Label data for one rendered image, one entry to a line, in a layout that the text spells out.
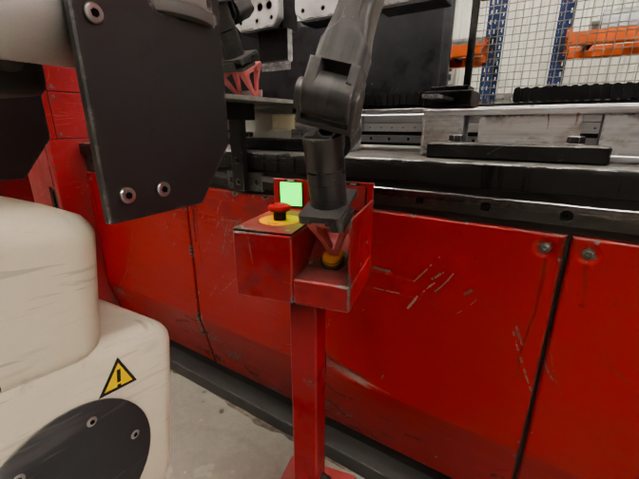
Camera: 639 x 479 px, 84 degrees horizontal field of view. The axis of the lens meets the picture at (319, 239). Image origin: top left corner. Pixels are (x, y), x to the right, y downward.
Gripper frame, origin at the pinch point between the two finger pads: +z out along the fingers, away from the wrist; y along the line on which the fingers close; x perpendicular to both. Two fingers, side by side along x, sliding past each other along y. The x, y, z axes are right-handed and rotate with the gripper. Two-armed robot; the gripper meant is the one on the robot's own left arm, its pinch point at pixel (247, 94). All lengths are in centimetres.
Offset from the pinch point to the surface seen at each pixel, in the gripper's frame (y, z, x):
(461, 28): 45, 106, -428
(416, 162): -45.7, 10.4, 9.6
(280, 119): -3.5, 9.2, -5.0
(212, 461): 1, 80, 65
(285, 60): -4.0, -2.9, -13.8
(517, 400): -70, 50, 30
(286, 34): -4.6, -8.2, -16.4
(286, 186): -25.0, 8.5, 24.0
